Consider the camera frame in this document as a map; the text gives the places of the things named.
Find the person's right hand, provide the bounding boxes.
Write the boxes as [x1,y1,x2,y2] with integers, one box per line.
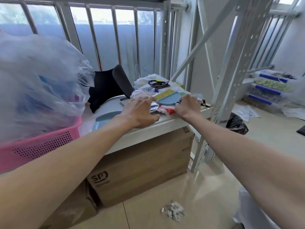
[175,94,203,122]

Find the person's left hand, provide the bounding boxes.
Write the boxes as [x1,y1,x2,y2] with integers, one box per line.
[118,96,160,130]

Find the small blue dustpan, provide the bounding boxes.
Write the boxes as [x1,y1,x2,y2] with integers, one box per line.
[157,91,183,106]

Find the person's right forearm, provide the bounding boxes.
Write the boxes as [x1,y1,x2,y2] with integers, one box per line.
[183,112,305,221]

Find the person's left forearm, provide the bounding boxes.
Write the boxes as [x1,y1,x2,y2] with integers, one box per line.
[0,115,134,229]

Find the red and white packet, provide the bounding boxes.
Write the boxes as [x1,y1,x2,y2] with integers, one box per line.
[150,104,177,116]

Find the white board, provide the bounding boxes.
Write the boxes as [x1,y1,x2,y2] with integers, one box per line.
[80,94,213,156]

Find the small yellow brush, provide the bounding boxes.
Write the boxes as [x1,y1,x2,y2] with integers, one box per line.
[154,91,178,102]

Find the large cardboard box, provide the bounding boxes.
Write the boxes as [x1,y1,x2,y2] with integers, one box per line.
[86,126,196,208]

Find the light blue plastic dish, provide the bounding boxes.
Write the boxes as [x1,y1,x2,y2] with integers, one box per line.
[95,111,122,131]

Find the black chair backrest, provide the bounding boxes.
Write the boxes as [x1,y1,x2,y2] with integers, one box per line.
[112,64,134,98]

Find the white metal shelf rack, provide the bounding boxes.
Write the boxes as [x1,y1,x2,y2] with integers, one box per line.
[159,0,275,174]

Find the black trash bag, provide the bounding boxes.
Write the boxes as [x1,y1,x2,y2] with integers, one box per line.
[226,112,250,136]

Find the black garment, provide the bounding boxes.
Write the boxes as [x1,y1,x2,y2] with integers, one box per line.
[87,69,120,114]

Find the white papers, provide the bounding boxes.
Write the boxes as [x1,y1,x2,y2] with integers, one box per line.
[232,105,261,123]

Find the paper scraps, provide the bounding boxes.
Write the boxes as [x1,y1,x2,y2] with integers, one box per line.
[161,199,186,222]

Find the metal window railing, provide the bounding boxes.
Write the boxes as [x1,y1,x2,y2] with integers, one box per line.
[0,0,167,72]

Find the pink plastic basket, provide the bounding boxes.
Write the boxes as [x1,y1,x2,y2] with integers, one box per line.
[0,116,82,174]

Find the large clear plastic bag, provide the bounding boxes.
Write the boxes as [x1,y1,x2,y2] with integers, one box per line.
[0,32,96,143]

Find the white garment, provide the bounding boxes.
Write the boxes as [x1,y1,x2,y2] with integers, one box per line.
[232,187,284,229]

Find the black hair ties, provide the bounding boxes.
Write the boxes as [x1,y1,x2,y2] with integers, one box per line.
[148,79,170,89]

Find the clear drawer unit blue handles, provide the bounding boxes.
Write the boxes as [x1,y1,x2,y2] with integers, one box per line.
[245,71,297,109]

